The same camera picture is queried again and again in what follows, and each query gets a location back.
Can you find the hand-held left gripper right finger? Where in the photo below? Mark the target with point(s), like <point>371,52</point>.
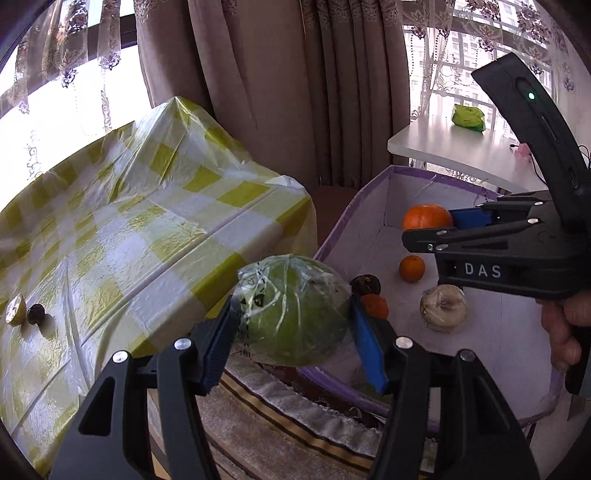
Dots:
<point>369,346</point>

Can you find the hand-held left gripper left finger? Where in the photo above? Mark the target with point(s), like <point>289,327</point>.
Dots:
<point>219,341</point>

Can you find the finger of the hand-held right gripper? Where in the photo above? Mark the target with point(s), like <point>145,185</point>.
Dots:
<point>466,218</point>
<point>429,240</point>

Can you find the orange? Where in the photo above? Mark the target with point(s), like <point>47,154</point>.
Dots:
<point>425,216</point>
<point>412,268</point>
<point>376,307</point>

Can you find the dark brown fruit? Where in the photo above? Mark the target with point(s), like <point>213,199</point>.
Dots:
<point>366,284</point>
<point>35,314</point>

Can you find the pale half fruit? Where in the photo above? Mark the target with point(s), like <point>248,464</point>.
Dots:
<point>442,307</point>

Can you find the green half fruit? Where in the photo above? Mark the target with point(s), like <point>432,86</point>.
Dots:
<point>295,323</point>

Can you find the purple cardboard box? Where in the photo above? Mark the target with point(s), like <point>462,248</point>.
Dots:
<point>503,350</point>

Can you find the person's right hand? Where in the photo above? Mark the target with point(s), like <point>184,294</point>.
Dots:
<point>561,332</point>

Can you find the white table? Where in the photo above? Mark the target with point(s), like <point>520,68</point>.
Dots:
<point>438,138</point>

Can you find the small pink object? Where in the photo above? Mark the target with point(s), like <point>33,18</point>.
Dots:
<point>523,150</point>

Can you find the green plastic bag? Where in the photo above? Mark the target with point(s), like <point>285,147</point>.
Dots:
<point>468,116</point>

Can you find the yellow checked plastic tablecloth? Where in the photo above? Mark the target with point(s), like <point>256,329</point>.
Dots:
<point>138,240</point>

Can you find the sheer lace curtain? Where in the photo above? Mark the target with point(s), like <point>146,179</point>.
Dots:
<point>69,50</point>
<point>443,46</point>

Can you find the wrapped yellow half fruit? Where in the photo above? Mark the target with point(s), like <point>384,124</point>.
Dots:
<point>16,311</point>

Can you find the brown curtain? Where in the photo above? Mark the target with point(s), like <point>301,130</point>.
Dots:
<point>277,92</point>

